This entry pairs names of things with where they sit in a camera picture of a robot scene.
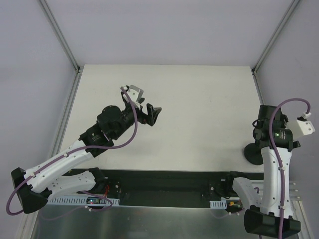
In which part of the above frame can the black phone stand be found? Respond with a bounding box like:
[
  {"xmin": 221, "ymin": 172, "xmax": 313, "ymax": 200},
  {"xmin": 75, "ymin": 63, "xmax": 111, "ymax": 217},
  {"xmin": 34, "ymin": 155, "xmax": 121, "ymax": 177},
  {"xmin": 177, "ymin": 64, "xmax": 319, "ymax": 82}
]
[{"xmin": 243, "ymin": 143, "xmax": 263, "ymax": 166}]

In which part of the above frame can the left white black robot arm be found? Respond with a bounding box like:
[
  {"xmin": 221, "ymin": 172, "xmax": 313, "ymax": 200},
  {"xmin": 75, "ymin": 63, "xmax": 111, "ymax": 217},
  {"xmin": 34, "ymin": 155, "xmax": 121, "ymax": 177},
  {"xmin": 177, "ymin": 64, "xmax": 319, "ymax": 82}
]
[{"xmin": 6, "ymin": 98, "xmax": 162, "ymax": 216}]

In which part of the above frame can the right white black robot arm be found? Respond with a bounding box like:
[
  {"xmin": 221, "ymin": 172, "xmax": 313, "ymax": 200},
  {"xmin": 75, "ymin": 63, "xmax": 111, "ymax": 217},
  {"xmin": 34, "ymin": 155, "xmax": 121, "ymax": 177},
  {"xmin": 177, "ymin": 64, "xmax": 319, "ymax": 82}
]
[{"xmin": 224, "ymin": 105, "xmax": 301, "ymax": 239}]

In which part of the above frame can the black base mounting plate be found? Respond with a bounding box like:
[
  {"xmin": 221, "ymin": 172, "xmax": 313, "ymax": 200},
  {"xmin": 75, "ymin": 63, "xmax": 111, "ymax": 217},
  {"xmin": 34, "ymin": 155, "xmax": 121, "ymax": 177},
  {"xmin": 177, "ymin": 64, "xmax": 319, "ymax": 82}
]
[{"xmin": 89, "ymin": 170, "xmax": 238, "ymax": 208}]

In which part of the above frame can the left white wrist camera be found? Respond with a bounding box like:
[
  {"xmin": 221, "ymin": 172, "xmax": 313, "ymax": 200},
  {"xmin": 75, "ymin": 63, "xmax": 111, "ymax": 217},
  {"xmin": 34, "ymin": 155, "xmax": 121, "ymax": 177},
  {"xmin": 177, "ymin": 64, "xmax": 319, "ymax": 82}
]
[{"xmin": 121, "ymin": 85, "xmax": 145, "ymax": 108}]

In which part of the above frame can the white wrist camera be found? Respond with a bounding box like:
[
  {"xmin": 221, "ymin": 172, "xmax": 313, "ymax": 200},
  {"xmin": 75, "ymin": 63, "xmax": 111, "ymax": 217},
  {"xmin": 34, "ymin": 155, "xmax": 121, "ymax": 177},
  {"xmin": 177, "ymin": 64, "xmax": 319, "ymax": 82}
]
[
  {"xmin": 285, "ymin": 113, "xmax": 316, "ymax": 140},
  {"xmin": 121, "ymin": 85, "xmax": 145, "ymax": 108}
]

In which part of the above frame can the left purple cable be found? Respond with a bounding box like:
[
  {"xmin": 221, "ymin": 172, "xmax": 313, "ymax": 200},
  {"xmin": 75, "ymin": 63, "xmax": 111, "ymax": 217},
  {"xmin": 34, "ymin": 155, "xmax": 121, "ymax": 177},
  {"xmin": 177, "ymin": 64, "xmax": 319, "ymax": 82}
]
[{"xmin": 5, "ymin": 86, "xmax": 139, "ymax": 216}]

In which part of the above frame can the purple cable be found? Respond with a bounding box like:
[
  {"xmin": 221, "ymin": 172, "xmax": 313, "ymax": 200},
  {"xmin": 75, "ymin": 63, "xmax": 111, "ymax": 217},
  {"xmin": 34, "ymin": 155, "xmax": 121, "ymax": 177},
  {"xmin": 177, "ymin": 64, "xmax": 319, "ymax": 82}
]
[
  {"xmin": 5, "ymin": 86, "xmax": 139, "ymax": 216},
  {"xmin": 254, "ymin": 98, "xmax": 312, "ymax": 239}
]

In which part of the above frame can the left aluminium frame post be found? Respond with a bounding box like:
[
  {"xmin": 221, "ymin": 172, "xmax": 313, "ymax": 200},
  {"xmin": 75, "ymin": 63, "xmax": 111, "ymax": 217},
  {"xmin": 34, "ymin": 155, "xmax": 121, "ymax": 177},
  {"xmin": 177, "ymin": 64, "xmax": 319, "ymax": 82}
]
[{"xmin": 37, "ymin": 0, "xmax": 81, "ymax": 74}]

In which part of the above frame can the aluminium frame post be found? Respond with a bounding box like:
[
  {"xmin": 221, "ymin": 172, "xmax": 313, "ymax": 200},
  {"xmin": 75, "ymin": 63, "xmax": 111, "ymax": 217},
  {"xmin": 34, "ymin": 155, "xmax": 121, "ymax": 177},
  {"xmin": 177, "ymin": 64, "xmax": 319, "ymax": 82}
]
[
  {"xmin": 252, "ymin": 0, "xmax": 302, "ymax": 75},
  {"xmin": 37, "ymin": 0, "xmax": 81, "ymax": 74}
]

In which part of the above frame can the right aluminium frame post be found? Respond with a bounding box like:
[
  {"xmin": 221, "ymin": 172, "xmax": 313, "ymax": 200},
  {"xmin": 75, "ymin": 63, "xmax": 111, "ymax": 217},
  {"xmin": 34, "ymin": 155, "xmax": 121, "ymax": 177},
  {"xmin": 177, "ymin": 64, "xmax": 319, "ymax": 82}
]
[{"xmin": 252, "ymin": 0, "xmax": 302, "ymax": 75}]

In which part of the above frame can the left white cable duct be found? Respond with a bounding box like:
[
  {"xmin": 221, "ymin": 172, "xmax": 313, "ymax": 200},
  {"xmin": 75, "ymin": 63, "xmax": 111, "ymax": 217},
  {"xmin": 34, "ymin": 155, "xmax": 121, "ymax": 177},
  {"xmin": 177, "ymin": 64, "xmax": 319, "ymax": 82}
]
[{"xmin": 47, "ymin": 196, "xmax": 120, "ymax": 207}]

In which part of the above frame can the white cable duct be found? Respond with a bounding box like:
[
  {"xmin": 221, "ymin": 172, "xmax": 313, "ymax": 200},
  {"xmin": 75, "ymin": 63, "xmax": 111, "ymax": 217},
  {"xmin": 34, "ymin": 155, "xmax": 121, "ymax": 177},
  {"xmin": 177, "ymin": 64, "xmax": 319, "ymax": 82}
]
[
  {"xmin": 209, "ymin": 200, "xmax": 227, "ymax": 210},
  {"xmin": 47, "ymin": 196, "xmax": 120, "ymax": 207}
]

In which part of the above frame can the right white cable duct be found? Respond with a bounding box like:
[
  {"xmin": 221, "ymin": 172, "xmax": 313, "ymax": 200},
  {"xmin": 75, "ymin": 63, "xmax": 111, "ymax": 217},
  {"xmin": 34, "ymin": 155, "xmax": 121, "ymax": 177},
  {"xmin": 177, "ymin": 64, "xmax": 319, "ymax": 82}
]
[{"xmin": 209, "ymin": 200, "xmax": 227, "ymax": 210}]

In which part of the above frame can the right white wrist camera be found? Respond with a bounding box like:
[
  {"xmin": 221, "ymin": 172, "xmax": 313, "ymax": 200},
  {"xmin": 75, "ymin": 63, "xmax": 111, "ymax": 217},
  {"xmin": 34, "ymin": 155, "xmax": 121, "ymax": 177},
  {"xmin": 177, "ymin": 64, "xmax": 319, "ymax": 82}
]
[{"xmin": 285, "ymin": 113, "xmax": 316, "ymax": 140}]

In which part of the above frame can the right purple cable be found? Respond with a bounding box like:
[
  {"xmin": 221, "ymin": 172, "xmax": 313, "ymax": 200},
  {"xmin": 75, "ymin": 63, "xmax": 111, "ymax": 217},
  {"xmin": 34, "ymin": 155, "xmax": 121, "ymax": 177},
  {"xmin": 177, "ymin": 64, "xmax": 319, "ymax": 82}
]
[{"xmin": 254, "ymin": 98, "xmax": 312, "ymax": 239}]

